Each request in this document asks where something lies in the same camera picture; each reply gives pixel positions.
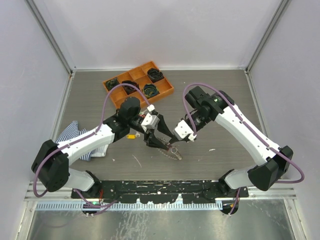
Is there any dark rolled tie far left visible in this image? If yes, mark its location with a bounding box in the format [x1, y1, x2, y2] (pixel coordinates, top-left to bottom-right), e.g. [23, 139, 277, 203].
[104, 77, 119, 91]

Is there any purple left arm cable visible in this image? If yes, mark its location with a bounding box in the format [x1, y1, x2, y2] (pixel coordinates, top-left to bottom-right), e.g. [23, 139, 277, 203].
[32, 83, 155, 198]

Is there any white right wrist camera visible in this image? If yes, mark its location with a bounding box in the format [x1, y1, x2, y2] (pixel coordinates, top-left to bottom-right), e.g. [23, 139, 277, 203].
[173, 119, 197, 142]

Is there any black mounting base plate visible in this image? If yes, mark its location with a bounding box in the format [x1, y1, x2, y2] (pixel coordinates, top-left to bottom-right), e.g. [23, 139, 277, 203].
[71, 178, 251, 205]

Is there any blue striped cloth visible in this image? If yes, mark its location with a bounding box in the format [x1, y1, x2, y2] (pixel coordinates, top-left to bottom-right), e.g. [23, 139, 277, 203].
[56, 120, 110, 162]

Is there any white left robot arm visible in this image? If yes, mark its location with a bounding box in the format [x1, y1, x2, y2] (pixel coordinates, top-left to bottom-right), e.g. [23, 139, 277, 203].
[31, 97, 173, 198]

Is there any orange compartment tray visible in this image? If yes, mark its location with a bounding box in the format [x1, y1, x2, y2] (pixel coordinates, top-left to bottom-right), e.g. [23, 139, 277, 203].
[102, 61, 174, 109]

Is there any aluminium corner post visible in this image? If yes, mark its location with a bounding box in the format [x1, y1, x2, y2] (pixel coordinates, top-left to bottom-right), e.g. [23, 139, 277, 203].
[245, 0, 292, 73]

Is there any key with yellow tag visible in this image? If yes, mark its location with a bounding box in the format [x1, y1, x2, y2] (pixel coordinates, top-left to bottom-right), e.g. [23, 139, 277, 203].
[126, 133, 141, 140]

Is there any left aluminium frame post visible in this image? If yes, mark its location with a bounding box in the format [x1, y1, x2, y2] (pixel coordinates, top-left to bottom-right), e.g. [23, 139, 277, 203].
[24, 0, 74, 75]

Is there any blue yellow rolled tie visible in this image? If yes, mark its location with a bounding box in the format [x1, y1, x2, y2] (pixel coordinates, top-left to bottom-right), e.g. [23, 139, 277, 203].
[142, 83, 160, 99]

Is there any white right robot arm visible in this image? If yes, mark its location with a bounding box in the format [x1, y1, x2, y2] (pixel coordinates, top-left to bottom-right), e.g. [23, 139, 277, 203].
[169, 86, 294, 197]

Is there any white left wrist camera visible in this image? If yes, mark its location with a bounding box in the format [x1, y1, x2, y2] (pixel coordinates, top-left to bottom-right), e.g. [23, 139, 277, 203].
[141, 113, 160, 132]

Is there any slotted cable duct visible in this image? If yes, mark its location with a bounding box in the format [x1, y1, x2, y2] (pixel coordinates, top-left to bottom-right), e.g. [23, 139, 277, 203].
[35, 199, 223, 211]

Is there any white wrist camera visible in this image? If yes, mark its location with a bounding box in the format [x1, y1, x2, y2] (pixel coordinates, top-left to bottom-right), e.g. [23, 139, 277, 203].
[173, 119, 197, 142]
[141, 113, 160, 132]

